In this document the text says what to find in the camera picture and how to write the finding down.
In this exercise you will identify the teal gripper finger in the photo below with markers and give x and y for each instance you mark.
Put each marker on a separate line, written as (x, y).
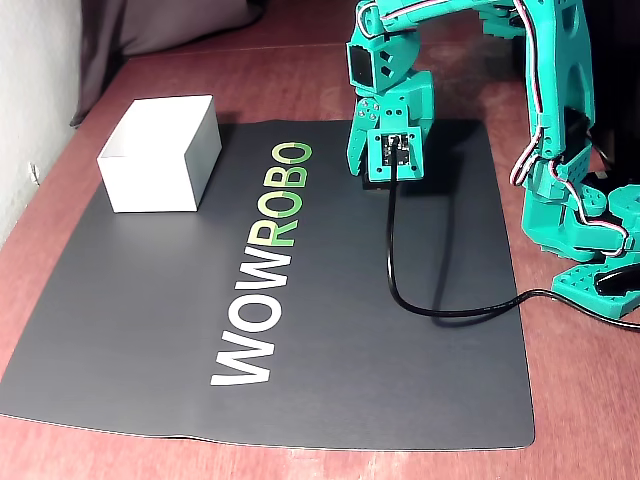
(357, 145)

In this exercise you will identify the teal background robot arm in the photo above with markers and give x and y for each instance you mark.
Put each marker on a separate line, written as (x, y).
(500, 25)

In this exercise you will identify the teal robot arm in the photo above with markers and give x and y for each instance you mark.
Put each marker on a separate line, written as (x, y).
(565, 75)

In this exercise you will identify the white open cardboard box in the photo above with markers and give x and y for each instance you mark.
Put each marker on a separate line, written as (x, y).
(150, 170)

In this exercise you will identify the grey curtain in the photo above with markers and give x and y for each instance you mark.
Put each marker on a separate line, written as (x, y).
(150, 25)

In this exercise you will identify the black WOWROBO printed mat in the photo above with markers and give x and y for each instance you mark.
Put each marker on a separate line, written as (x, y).
(150, 310)

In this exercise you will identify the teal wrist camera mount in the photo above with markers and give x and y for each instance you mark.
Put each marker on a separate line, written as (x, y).
(375, 170)

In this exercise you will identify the teal robot base plate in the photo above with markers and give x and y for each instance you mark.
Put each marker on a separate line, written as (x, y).
(575, 285)

